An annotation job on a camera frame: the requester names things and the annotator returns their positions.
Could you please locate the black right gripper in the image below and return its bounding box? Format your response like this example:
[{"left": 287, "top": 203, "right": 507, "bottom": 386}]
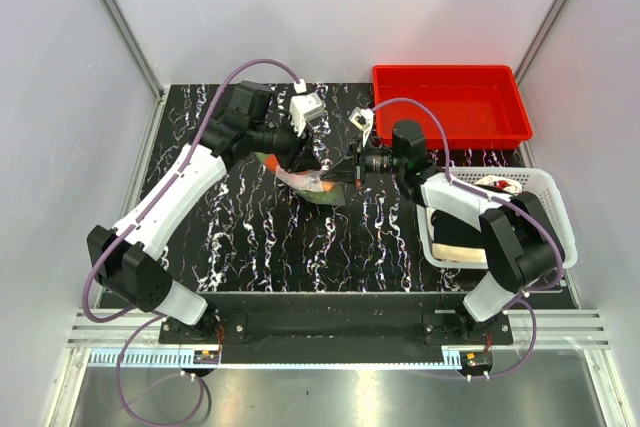
[{"left": 320, "top": 134, "right": 405, "bottom": 188}]

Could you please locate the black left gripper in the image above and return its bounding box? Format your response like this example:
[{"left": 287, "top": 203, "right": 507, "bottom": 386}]
[{"left": 249, "top": 110, "right": 322, "bottom": 174}]

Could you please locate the clear zip top bag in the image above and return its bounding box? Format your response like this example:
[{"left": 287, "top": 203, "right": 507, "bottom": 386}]
[{"left": 255, "top": 153, "right": 346, "bottom": 207}]

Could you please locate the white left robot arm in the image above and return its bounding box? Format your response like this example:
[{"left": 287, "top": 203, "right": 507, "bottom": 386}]
[{"left": 87, "top": 81, "right": 324, "bottom": 343}]

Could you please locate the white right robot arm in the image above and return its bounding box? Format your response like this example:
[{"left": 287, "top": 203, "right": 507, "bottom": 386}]
[{"left": 346, "top": 112, "right": 565, "bottom": 344}]

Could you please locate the black bag in basket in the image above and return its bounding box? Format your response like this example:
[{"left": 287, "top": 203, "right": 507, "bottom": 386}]
[{"left": 430, "top": 184, "right": 546, "bottom": 248}]

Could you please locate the red plastic bin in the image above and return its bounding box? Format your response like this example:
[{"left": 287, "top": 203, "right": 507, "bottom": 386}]
[{"left": 372, "top": 65, "right": 533, "bottom": 150}]

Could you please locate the white red cloth in basket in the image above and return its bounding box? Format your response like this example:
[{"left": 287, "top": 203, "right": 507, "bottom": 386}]
[{"left": 473, "top": 175, "right": 533, "bottom": 199}]

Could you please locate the beige item in basket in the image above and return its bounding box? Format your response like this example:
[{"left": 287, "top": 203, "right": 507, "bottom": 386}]
[{"left": 431, "top": 243, "right": 487, "bottom": 264}]

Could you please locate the white plastic basket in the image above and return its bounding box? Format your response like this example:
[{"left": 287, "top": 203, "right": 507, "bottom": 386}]
[{"left": 416, "top": 167, "right": 578, "bottom": 270}]

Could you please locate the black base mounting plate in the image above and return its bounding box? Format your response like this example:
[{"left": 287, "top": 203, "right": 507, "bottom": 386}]
[{"left": 158, "top": 291, "right": 515, "bottom": 366}]

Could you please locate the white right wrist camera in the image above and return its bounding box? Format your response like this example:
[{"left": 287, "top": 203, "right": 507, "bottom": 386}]
[{"left": 349, "top": 107, "right": 375, "bottom": 146}]

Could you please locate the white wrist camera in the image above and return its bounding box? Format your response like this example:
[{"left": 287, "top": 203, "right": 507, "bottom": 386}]
[
  {"left": 289, "top": 79, "right": 325, "bottom": 137},
  {"left": 349, "top": 107, "right": 375, "bottom": 146}
]

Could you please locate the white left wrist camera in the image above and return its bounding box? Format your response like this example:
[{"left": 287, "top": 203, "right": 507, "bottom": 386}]
[{"left": 289, "top": 79, "right": 325, "bottom": 137}]

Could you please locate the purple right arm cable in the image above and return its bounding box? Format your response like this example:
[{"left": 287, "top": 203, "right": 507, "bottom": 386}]
[{"left": 369, "top": 97, "right": 566, "bottom": 381}]

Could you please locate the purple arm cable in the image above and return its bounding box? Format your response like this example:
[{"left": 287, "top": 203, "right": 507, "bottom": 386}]
[
  {"left": 81, "top": 59, "right": 309, "bottom": 423},
  {"left": 369, "top": 97, "right": 566, "bottom": 381}
]

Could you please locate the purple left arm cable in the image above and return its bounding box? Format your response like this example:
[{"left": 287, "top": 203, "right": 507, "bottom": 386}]
[{"left": 81, "top": 59, "right": 309, "bottom": 423}]

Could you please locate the aluminium frame rail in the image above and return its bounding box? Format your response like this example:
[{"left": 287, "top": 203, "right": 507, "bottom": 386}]
[{"left": 67, "top": 309, "right": 612, "bottom": 348}]

